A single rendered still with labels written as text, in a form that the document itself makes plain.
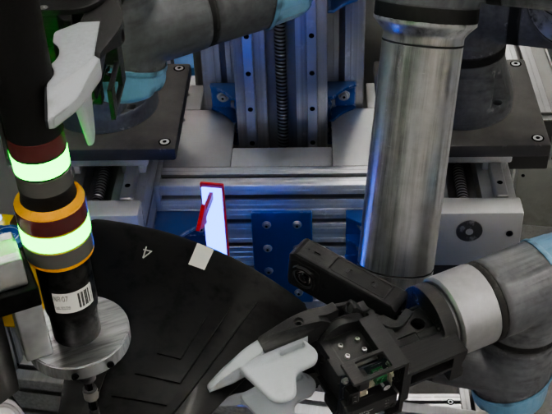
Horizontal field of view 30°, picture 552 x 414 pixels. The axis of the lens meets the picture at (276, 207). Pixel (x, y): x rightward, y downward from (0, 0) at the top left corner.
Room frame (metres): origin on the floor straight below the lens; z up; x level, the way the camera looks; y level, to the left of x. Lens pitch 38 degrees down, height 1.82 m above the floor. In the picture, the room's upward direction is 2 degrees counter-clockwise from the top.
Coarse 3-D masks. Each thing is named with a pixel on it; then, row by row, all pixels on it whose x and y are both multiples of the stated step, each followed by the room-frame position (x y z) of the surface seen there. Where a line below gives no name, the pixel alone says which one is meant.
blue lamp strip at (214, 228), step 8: (208, 192) 0.83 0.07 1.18; (216, 192) 0.83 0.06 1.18; (216, 200) 0.83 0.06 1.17; (216, 208) 0.83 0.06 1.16; (208, 216) 0.84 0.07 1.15; (216, 216) 0.83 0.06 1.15; (208, 224) 0.84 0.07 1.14; (216, 224) 0.83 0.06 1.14; (208, 232) 0.84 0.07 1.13; (216, 232) 0.83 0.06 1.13; (224, 232) 0.83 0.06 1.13; (208, 240) 0.84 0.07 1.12; (216, 240) 0.83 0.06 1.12; (224, 240) 0.83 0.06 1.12; (216, 248) 0.83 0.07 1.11; (224, 248) 0.83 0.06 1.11
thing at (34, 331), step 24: (0, 240) 0.49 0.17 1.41; (0, 264) 0.47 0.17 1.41; (24, 264) 0.49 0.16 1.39; (0, 288) 0.47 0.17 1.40; (24, 288) 0.47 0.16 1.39; (0, 312) 0.46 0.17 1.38; (24, 312) 0.47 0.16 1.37; (120, 312) 0.51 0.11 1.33; (24, 336) 0.47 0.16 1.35; (48, 336) 0.48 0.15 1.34; (120, 336) 0.49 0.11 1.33; (48, 360) 0.47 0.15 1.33; (72, 360) 0.47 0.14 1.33; (96, 360) 0.47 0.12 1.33
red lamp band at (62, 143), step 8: (64, 136) 0.50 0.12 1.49; (8, 144) 0.49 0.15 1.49; (48, 144) 0.48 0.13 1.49; (56, 144) 0.49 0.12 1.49; (64, 144) 0.50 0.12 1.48; (16, 152) 0.48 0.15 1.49; (24, 152) 0.48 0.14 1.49; (32, 152) 0.48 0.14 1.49; (40, 152) 0.48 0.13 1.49; (48, 152) 0.48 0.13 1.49; (56, 152) 0.49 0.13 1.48; (24, 160) 0.48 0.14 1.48; (32, 160) 0.48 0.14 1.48; (40, 160) 0.48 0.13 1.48
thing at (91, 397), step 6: (84, 384) 0.50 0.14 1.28; (90, 384) 0.50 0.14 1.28; (84, 390) 0.50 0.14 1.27; (90, 390) 0.50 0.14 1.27; (96, 390) 0.50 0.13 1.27; (84, 396) 0.49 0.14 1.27; (90, 396) 0.49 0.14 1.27; (96, 396) 0.50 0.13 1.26; (90, 402) 0.49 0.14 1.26; (96, 402) 0.50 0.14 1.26; (90, 408) 0.50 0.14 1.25; (96, 408) 0.50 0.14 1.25
